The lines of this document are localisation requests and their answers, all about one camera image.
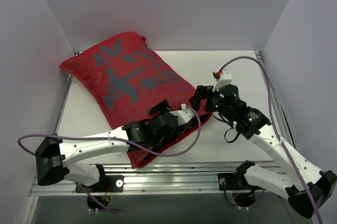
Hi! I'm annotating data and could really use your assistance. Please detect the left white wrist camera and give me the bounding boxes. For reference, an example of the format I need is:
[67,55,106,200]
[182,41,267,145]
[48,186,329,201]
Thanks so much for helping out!
[170,104,197,126]

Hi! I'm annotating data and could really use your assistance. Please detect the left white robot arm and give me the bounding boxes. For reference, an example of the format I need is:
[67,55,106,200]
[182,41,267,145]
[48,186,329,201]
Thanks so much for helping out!
[35,100,193,192]

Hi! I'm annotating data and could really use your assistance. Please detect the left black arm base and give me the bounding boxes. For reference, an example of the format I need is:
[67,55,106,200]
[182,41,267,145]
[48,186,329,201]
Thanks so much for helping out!
[82,175,124,194]

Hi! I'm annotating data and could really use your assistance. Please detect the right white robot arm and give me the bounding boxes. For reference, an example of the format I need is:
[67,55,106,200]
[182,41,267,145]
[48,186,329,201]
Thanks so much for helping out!
[190,84,336,218]

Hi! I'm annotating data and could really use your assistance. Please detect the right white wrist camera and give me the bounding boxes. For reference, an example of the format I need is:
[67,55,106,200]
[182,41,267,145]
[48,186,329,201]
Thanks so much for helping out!
[213,68,232,92]

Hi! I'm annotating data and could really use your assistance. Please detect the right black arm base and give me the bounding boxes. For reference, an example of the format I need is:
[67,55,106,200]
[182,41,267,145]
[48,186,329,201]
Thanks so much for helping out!
[217,172,262,191]

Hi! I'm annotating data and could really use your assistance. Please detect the red pillowcase with grey print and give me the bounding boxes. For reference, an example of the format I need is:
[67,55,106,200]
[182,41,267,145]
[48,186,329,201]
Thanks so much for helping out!
[59,32,213,169]

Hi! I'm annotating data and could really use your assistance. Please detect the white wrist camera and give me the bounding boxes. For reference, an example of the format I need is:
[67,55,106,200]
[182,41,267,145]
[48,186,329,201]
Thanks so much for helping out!
[170,104,197,126]
[213,68,232,92]

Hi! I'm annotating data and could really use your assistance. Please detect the aluminium front rail frame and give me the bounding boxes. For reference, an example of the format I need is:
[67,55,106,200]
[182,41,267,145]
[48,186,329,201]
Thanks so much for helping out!
[28,162,314,196]

